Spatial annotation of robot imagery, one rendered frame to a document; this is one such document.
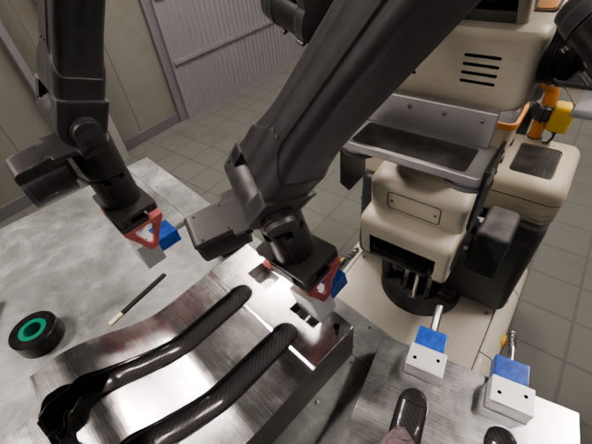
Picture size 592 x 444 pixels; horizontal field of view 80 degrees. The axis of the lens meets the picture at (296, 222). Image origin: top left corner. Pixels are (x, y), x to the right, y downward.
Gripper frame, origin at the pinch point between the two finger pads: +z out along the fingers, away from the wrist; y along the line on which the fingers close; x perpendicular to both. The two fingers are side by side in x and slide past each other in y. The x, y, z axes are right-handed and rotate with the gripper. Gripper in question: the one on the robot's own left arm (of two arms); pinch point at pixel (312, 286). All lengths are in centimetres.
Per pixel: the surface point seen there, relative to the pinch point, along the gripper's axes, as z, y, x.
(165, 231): -6.5, -27.3, -8.8
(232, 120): 79, -232, 112
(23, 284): 0, -56, -36
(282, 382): 4.0, 4.5, -12.6
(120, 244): 4, -51, -16
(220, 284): 1.4, -15.6, -8.3
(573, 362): 112, 31, 69
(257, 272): 4.3, -14.0, -2.0
